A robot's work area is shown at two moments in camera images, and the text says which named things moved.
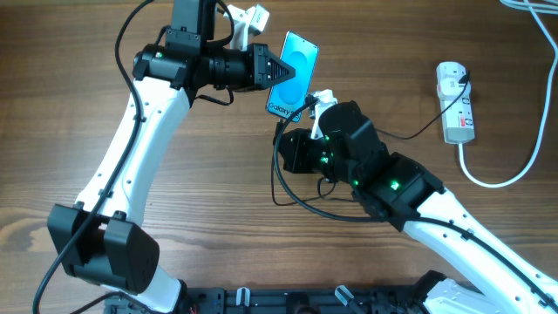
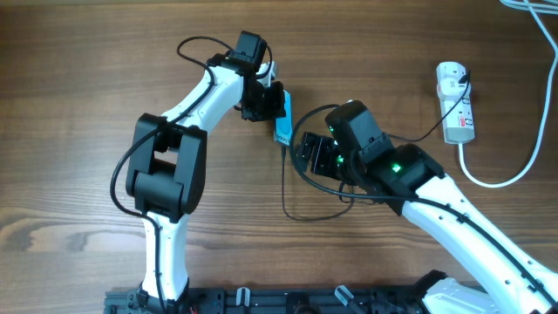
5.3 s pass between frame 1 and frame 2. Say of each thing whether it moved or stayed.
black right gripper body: stayed
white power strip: stayed
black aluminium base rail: stayed
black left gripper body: moved
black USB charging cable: moved
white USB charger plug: stayed
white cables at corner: stayed
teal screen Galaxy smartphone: moved
